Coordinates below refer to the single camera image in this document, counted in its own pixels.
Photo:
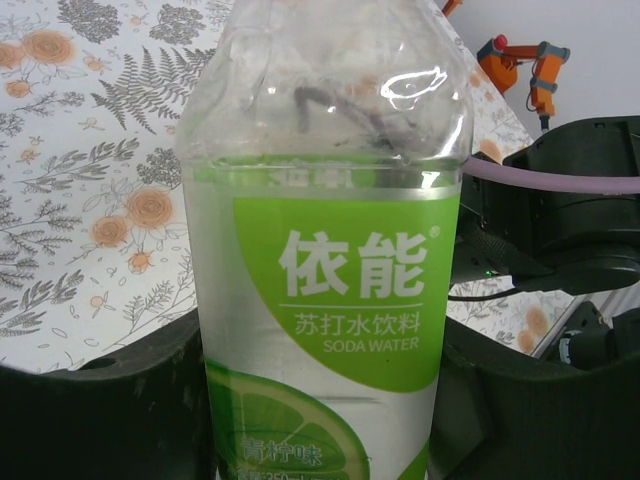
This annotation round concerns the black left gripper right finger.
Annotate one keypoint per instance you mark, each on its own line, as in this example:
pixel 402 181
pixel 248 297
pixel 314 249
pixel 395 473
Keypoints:
pixel 540 425

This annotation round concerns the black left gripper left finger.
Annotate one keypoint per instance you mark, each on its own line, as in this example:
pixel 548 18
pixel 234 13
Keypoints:
pixel 100 425

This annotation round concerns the green label soda water bottle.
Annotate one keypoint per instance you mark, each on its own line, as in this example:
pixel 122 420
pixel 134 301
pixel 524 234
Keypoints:
pixel 325 250

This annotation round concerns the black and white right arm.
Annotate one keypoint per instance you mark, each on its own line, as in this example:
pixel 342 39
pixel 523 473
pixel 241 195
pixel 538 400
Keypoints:
pixel 575 225

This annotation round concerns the floral patterned table mat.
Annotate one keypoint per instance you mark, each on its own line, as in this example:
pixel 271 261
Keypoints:
pixel 75 225

